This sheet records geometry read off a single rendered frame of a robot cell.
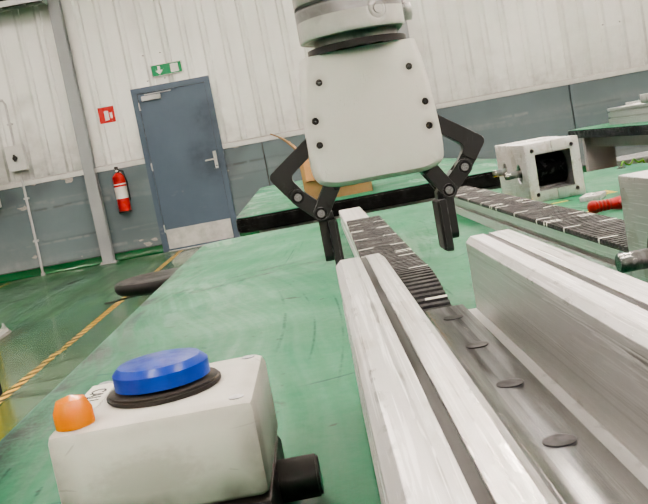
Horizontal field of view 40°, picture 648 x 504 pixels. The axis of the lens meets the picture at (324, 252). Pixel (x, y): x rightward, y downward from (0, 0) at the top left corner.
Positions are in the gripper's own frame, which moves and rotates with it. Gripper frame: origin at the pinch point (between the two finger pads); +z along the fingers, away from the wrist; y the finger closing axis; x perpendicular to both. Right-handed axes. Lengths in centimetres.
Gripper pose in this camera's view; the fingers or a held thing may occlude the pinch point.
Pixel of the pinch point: (391, 243)
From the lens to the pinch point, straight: 68.9
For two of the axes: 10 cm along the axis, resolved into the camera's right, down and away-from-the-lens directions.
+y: -9.8, 1.8, 0.0
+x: 0.2, 1.1, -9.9
